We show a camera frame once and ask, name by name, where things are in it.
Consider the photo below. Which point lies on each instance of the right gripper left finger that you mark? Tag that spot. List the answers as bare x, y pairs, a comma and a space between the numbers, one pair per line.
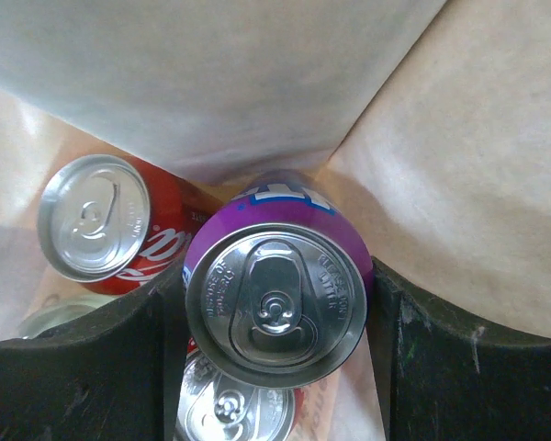
112, 374

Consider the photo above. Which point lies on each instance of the glass soda bottle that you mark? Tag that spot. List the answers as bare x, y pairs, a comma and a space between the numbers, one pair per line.
60, 312

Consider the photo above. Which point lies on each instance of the purple soda can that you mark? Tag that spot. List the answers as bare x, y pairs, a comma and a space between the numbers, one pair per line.
277, 284

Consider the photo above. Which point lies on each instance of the red cola can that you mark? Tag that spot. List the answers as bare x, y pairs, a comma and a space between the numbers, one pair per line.
212, 406
113, 223

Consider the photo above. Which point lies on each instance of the canvas tote bag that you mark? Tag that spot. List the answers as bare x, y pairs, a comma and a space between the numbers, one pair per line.
427, 124

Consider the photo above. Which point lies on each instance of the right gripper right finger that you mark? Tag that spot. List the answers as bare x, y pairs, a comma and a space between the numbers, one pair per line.
444, 373

